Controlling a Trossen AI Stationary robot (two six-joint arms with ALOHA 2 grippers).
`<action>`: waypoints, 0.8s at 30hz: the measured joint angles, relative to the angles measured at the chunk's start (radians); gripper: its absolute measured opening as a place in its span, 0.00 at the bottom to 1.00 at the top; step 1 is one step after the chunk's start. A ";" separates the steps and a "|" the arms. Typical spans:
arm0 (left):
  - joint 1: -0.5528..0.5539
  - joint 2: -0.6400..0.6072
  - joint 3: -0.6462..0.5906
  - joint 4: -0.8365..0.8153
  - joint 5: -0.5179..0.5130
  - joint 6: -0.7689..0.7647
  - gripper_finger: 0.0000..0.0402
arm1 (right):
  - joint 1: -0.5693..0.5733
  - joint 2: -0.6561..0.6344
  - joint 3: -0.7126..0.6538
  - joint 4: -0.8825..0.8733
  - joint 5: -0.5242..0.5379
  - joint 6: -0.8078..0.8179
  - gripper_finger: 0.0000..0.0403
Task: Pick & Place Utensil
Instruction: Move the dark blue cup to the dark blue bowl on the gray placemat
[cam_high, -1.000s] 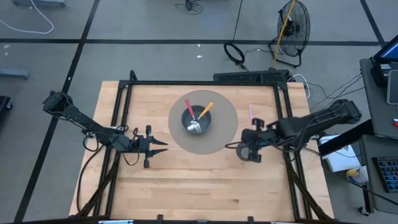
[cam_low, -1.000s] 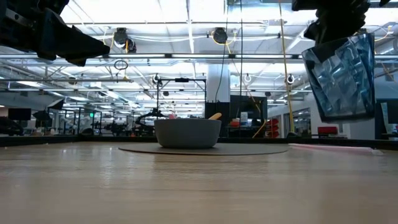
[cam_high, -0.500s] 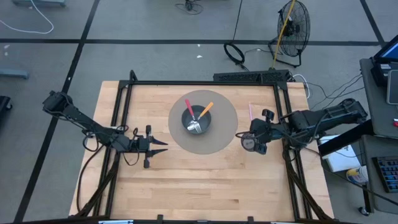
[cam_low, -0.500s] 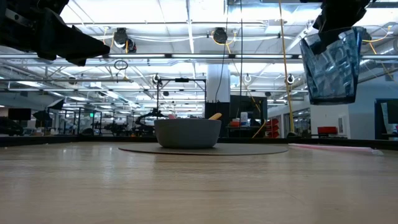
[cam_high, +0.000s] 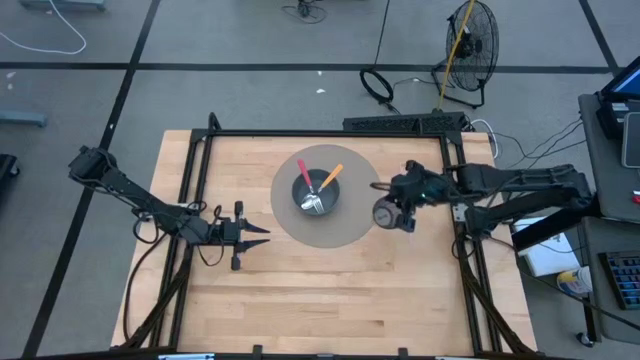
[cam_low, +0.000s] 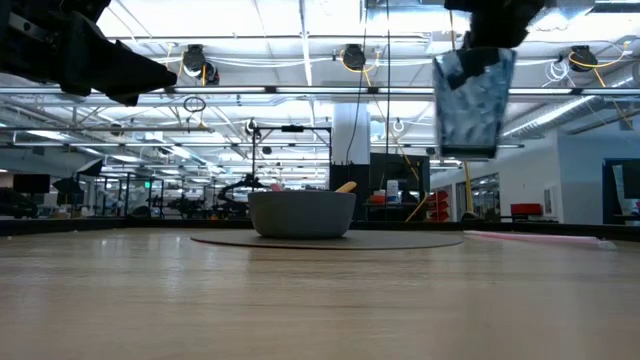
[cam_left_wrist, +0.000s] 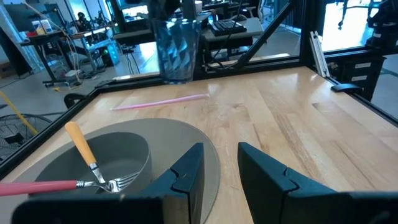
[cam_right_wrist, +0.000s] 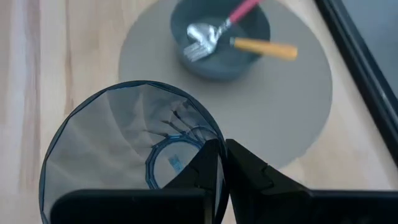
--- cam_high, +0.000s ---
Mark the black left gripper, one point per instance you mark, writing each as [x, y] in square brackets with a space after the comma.
[238, 232]

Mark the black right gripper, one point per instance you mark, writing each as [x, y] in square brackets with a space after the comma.
[420, 187]

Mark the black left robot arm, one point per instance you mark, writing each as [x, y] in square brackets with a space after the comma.
[125, 187]

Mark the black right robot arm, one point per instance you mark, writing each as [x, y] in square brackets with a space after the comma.
[525, 180]

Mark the round grey placemat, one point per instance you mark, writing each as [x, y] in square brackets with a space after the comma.
[300, 230]

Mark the grey round bowl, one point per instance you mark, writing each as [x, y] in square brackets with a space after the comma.
[330, 192]

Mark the white paper box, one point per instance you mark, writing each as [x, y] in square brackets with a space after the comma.
[547, 255]

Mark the black floor fan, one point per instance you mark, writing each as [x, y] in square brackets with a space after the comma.
[472, 47]

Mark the wipes canister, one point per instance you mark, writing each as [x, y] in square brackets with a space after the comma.
[575, 281]

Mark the grey desk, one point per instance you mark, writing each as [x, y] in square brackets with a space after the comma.
[600, 160]

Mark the black keyboard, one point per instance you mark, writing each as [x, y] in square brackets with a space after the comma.
[625, 277]

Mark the grey side table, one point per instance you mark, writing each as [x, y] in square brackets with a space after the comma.
[610, 320]

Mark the grey tablet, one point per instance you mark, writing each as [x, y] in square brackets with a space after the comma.
[632, 140]

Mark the grey stand foot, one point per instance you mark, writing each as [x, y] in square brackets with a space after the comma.
[22, 118]
[60, 4]

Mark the black laptop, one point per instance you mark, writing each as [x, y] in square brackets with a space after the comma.
[625, 82]

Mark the black aluminium table frame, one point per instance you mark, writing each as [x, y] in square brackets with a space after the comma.
[325, 133]

